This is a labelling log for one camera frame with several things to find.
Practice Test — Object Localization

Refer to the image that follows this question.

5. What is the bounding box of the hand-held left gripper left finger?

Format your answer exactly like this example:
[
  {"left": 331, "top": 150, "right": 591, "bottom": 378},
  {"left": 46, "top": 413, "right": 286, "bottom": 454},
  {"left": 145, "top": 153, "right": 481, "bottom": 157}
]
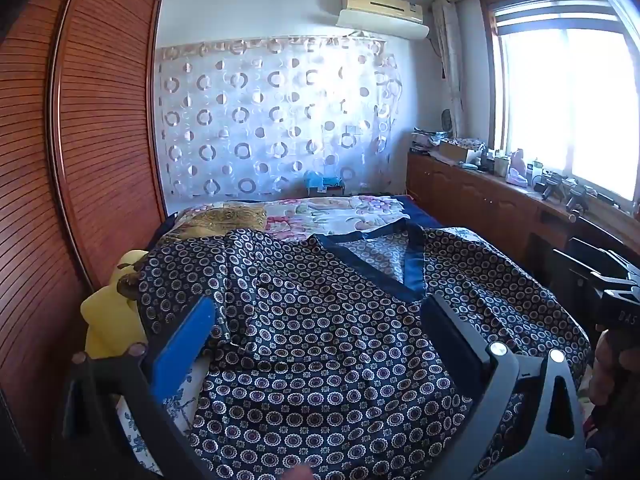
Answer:
[{"left": 60, "top": 292, "right": 218, "bottom": 480}]

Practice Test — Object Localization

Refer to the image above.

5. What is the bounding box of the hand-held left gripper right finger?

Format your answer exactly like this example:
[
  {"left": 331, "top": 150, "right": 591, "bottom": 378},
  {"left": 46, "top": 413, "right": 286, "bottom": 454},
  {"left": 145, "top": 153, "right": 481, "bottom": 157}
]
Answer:
[{"left": 419, "top": 291, "right": 587, "bottom": 480}]

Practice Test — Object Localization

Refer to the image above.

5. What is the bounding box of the navy circle-patterned garment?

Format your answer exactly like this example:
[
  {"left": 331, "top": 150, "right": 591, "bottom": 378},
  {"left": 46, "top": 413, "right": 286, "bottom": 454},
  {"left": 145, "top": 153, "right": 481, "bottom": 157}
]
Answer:
[{"left": 135, "top": 222, "right": 593, "bottom": 480}]

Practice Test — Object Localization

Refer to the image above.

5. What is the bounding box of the person's right hand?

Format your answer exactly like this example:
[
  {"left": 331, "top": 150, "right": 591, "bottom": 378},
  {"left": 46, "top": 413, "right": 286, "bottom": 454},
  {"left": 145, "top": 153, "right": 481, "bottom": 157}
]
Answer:
[{"left": 587, "top": 329, "right": 640, "bottom": 411}]

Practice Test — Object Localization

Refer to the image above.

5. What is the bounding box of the yellow plush toy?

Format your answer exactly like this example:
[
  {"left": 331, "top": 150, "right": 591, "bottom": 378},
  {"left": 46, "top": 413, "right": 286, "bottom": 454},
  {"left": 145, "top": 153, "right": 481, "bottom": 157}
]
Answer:
[{"left": 82, "top": 249, "right": 151, "bottom": 361}]

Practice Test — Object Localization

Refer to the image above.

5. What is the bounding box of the black device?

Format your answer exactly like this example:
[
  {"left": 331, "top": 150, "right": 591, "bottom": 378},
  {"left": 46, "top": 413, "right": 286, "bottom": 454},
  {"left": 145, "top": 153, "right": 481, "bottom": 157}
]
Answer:
[
  {"left": 540, "top": 172, "right": 566, "bottom": 198},
  {"left": 565, "top": 185, "right": 597, "bottom": 213}
]

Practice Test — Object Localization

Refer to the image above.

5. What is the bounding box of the long wooden cabinet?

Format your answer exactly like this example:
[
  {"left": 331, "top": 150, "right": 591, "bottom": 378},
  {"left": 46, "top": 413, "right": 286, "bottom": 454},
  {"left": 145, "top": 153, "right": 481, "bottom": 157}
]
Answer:
[{"left": 406, "top": 152, "right": 640, "bottom": 281}]

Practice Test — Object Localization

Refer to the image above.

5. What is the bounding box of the mustard patterned cloth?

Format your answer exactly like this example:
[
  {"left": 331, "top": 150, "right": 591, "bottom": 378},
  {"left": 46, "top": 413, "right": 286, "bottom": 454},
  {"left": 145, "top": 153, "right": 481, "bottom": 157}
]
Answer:
[{"left": 172, "top": 202, "right": 268, "bottom": 241}]

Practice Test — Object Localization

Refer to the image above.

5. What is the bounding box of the pink floral quilt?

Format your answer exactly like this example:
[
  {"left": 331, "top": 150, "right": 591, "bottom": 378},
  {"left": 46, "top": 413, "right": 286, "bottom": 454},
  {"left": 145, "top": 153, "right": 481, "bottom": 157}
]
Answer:
[{"left": 220, "top": 195, "right": 408, "bottom": 238}]

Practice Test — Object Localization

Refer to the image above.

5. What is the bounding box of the cardboard box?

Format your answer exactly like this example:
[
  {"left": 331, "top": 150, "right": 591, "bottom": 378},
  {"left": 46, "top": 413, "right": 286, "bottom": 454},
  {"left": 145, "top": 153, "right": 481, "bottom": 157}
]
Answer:
[{"left": 439, "top": 139, "right": 483, "bottom": 163}]

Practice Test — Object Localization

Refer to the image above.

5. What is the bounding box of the pile of papers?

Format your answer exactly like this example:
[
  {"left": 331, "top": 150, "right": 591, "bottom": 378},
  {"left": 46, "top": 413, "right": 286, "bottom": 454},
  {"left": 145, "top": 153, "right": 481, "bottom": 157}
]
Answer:
[{"left": 410, "top": 127, "right": 441, "bottom": 153}]

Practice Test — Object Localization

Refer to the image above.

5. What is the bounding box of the blue plastic bag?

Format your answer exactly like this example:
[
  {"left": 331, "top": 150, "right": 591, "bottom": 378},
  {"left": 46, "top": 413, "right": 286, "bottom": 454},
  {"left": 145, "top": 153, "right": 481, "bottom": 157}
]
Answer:
[{"left": 303, "top": 170, "right": 343, "bottom": 196}]

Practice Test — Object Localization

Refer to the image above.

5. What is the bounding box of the wooden framed window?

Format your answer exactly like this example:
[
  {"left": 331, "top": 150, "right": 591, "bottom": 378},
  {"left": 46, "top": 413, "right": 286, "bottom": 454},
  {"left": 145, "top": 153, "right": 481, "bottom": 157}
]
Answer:
[{"left": 480, "top": 0, "right": 640, "bottom": 216}]

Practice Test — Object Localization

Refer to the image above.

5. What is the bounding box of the sheer circle-patterned curtain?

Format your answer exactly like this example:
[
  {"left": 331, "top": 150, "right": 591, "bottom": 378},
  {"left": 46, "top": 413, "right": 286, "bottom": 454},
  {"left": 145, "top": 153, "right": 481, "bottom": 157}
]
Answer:
[{"left": 157, "top": 35, "right": 401, "bottom": 201}]

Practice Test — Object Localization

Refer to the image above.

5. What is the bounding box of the beige tied window curtain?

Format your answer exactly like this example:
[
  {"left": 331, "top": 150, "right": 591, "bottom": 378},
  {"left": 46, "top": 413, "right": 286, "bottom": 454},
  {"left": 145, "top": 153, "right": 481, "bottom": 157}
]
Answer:
[{"left": 431, "top": 0, "right": 463, "bottom": 136}]

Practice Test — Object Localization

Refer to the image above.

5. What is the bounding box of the wall air conditioner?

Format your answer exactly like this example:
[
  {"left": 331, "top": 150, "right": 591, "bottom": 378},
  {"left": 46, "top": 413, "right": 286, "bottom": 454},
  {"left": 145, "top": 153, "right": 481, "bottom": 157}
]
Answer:
[{"left": 336, "top": 0, "right": 431, "bottom": 41}]

